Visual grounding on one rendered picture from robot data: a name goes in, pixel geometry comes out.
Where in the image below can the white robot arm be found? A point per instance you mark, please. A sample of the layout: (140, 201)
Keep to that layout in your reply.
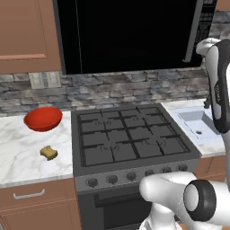
(215, 75)

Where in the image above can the tan sponge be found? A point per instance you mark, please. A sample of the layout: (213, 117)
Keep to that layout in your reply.
(48, 152)

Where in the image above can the black microwave oven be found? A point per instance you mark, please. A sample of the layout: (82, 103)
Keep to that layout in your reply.
(131, 33)

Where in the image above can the grey gas hob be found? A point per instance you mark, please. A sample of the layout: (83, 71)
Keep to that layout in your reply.
(128, 134)

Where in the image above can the black hob knob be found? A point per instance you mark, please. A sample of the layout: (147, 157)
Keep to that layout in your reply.
(166, 170)
(182, 167)
(131, 175)
(149, 172)
(92, 181)
(112, 179)

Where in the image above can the red bowl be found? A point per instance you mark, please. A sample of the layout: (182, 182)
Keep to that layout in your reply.
(42, 119)

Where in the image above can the white sink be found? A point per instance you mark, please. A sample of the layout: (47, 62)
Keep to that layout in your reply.
(197, 122)

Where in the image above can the dark tap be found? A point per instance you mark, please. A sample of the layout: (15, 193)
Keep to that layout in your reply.
(207, 103)

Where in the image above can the dark oven door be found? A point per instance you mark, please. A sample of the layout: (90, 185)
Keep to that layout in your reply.
(116, 214)

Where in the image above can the brown base cupboard door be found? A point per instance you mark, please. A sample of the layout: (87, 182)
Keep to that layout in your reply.
(39, 217)
(213, 167)

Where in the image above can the brown drawer front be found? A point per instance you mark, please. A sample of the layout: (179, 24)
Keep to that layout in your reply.
(34, 194)

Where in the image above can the grey wall socket plate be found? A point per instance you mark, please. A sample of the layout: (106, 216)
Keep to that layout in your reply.
(45, 80)

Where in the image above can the brown wall cupboard door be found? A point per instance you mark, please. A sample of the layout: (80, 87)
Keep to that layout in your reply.
(25, 33)

